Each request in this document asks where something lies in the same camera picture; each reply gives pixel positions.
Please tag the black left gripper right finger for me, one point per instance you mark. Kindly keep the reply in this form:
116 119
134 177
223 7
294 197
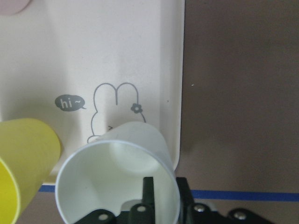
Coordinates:
186 200

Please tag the pale green plastic cup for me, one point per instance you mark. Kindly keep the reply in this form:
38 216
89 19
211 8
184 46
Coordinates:
109 172

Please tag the pink plastic cup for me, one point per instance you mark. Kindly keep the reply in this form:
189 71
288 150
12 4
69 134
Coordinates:
11 7

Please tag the white rabbit print tray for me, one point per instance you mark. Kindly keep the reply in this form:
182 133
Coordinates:
87 66

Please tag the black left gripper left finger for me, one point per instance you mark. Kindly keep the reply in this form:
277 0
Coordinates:
148 196

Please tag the yellow plastic cup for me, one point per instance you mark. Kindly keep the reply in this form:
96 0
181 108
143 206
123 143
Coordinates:
29 150

